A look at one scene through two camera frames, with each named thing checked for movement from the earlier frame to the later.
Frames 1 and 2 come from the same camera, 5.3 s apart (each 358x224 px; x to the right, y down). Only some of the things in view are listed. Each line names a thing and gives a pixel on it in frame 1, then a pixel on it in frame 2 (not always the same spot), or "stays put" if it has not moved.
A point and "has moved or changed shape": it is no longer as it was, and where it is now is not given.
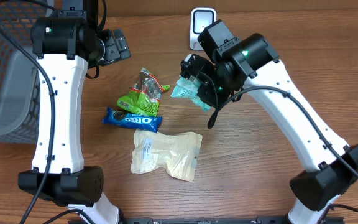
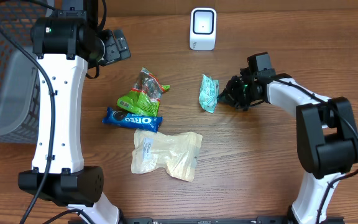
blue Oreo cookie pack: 115,117 stays put
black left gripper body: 111,50 stays put
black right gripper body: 216,88 to 242,91
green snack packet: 144,98 stays put
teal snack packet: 188,88 has moved or changed shape
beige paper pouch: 178,154 stays put
